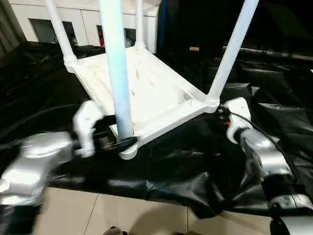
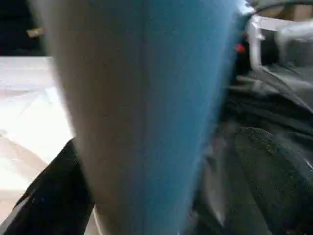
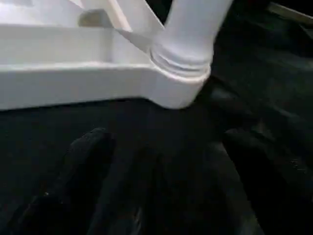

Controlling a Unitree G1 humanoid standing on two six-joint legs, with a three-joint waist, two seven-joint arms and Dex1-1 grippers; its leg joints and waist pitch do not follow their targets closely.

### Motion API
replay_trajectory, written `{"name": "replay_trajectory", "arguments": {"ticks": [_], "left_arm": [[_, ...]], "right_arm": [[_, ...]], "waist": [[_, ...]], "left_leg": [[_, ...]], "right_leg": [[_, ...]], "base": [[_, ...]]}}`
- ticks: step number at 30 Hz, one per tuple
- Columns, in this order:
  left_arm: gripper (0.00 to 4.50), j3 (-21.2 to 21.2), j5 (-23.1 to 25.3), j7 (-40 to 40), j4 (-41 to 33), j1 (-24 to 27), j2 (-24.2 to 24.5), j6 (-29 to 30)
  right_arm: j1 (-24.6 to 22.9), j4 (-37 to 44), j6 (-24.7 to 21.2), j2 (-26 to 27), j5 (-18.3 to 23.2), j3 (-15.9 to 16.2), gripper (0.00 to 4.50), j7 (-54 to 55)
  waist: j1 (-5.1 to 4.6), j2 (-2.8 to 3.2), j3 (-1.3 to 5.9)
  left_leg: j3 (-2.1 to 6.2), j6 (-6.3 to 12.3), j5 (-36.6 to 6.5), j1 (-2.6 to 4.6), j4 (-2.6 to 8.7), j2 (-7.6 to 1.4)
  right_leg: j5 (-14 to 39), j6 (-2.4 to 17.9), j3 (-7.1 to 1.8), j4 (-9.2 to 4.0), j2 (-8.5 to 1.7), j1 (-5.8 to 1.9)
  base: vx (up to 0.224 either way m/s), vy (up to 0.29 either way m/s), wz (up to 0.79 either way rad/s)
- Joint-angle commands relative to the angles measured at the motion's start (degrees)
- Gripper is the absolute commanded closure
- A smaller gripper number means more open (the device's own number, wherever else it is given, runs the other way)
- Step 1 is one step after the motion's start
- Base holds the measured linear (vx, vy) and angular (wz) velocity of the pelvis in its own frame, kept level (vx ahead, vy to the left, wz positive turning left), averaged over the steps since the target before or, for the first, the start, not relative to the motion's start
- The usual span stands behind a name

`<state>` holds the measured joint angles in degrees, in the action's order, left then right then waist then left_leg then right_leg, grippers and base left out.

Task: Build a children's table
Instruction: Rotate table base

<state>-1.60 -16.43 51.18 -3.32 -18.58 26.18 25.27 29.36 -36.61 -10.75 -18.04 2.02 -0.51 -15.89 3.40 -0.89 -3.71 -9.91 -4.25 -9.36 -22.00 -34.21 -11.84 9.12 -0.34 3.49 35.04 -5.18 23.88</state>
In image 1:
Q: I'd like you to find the black work mat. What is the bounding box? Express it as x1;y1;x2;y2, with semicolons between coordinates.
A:
0;40;313;220

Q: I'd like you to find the red package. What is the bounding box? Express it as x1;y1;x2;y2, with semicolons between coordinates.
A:
96;25;105;46

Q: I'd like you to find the white glass-door cabinet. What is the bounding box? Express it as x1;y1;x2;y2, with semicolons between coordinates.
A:
9;0;158;53

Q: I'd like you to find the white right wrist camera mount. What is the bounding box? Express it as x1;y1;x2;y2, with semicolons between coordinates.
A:
220;96;252;144

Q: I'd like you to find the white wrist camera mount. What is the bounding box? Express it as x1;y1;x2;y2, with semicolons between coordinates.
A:
72;100;106;159
220;96;252;144

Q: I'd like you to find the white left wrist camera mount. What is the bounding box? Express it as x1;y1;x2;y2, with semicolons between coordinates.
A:
72;100;106;159

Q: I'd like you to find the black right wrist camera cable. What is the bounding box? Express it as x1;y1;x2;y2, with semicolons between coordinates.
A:
219;109;306;196

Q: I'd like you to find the dark metal rail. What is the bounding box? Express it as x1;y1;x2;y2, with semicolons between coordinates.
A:
224;46;313;61

